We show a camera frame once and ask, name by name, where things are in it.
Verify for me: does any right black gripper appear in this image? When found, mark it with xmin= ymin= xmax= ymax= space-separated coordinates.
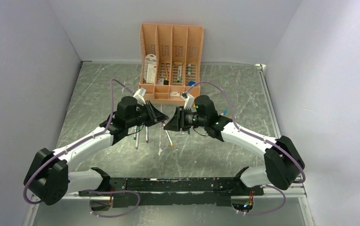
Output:
xmin=164 ymin=106 xmax=208 ymax=132

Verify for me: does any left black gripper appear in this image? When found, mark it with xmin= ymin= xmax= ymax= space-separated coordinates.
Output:
xmin=127 ymin=100 xmax=169 ymax=128

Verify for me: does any pink cap yellow tip pen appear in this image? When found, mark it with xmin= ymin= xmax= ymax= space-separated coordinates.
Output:
xmin=162 ymin=121 xmax=174 ymax=146

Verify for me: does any yellow cap purple tip pen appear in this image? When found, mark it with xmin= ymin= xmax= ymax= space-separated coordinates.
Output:
xmin=145 ymin=126 xmax=149 ymax=143

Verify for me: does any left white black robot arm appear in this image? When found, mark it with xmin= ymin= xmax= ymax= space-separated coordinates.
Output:
xmin=23 ymin=96 xmax=168 ymax=205

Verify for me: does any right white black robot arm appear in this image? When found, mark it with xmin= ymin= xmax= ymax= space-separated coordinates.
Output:
xmin=164 ymin=94 xmax=305 ymax=195

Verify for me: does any green cap pen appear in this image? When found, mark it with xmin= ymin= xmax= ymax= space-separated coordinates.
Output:
xmin=135 ymin=126 xmax=141 ymax=150

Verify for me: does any green tip pen right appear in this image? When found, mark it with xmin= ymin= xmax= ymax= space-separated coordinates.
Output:
xmin=220 ymin=110 xmax=227 ymax=116

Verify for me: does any small white box in organizer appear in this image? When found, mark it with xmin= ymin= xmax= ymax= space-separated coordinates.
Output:
xmin=170 ymin=91 xmax=180 ymax=97

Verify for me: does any white packet in organizer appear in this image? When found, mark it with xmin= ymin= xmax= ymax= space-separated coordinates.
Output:
xmin=144 ymin=54 xmax=157 ymax=84

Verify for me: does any orange desk organizer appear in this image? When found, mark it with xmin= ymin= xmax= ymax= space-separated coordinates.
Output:
xmin=139 ymin=24 xmax=204 ymax=105

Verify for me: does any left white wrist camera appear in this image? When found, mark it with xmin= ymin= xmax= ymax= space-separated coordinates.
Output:
xmin=133 ymin=88 xmax=146 ymax=105

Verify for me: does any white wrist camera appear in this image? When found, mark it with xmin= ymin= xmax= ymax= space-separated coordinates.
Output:
xmin=133 ymin=88 xmax=146 ymax=105
xmin=181 ymin=92 xmax=195 ymax=110

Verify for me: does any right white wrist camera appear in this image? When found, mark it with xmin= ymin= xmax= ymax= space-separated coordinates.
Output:
xmin=181 ymin=92 xmax=195 ymax=110

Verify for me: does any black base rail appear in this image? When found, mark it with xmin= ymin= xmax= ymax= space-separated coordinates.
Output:
xmin=79 ymin=177 xmax=264 ymax=208

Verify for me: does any aluminium frame rail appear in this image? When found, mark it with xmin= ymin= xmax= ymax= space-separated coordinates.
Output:
xmin=254 ymin=64 xmax=308 ymax=200

